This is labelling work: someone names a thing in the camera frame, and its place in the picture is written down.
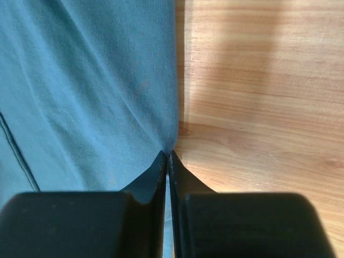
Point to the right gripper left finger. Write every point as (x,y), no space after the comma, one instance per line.
(125,223)

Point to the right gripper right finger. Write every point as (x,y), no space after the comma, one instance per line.
(255,224)

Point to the grey blue t shirt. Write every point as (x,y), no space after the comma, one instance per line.
(89,95)

